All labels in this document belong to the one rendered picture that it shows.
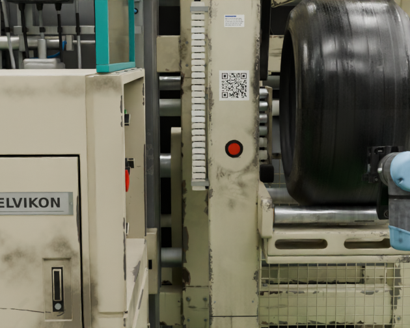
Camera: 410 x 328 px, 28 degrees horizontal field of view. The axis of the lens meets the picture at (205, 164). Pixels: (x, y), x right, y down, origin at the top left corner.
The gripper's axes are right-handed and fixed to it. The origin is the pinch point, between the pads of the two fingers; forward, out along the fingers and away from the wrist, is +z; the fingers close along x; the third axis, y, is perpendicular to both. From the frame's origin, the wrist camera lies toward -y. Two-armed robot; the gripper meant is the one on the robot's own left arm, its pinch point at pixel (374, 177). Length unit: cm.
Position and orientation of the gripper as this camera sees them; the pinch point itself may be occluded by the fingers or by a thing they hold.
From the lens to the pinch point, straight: 195.9
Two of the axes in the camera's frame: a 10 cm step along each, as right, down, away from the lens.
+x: -10.0, 0.1, -0.1
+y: -0.1, -10.0, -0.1
